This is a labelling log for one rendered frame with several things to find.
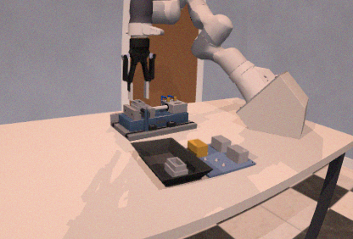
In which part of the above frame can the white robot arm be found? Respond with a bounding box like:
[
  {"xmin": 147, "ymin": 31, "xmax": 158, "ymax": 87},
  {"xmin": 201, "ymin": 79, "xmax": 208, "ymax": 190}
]
[{"xmin": 126, "ymin": 0, "xmax": 275, "ymax": 102}]

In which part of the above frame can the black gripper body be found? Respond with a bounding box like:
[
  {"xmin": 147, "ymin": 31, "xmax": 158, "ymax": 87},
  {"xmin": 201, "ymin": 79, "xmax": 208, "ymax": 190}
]
[{"xmin": 129, "ymin": 37, "xmax": 150, "ymax": 63}]

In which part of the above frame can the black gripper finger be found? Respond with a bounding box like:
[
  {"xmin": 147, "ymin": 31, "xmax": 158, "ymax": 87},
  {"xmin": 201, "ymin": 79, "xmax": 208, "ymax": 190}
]
[
  {"xmin": 140, "ymin": 53, "xmax": 156, "ymax": 99},
  {"xmin": 121, "ymin": 53, "xmax": 140, "ymax": 101}
]

